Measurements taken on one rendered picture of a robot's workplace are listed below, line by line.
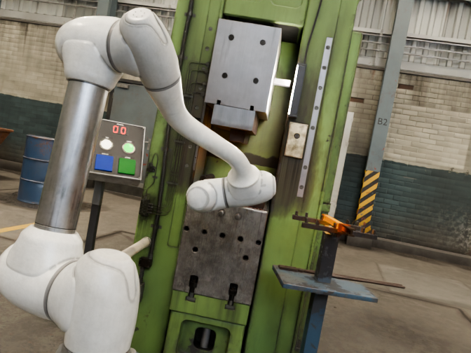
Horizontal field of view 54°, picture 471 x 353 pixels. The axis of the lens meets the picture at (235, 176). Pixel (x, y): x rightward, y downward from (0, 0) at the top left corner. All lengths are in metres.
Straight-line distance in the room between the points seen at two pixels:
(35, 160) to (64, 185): 5.44
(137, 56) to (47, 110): 8.74
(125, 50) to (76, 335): 0.66
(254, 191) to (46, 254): 0.63
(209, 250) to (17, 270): 1.14
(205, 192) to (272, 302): 1.12
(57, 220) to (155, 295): 1.37
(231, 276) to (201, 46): 1.14
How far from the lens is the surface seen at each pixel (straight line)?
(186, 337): 2.38
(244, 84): 2.22
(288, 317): 2.47
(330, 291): 1.97
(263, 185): 1.46
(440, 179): 8.26
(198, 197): 1.44
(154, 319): 2.55
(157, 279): 2.48
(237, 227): 2.16
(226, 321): 2.27
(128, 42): 1.14
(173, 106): 1.23
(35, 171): 6.65
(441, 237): 8.34
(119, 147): 2.17
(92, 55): 1.20
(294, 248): 2.37
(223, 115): 2.21
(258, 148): 2.67
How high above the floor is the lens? 1.16
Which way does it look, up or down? 3 degrees down
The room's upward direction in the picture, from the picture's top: 10 degrees clockwise
